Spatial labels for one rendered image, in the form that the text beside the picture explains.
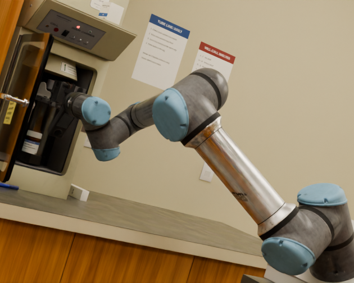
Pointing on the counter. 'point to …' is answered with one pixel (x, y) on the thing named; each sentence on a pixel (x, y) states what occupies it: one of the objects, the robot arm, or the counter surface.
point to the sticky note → (9, 112)
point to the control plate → (60, 23)
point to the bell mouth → (61, 67)
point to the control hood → (112, 39)
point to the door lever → (12, 99)
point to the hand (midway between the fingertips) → (46, 100)
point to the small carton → (111, 12)
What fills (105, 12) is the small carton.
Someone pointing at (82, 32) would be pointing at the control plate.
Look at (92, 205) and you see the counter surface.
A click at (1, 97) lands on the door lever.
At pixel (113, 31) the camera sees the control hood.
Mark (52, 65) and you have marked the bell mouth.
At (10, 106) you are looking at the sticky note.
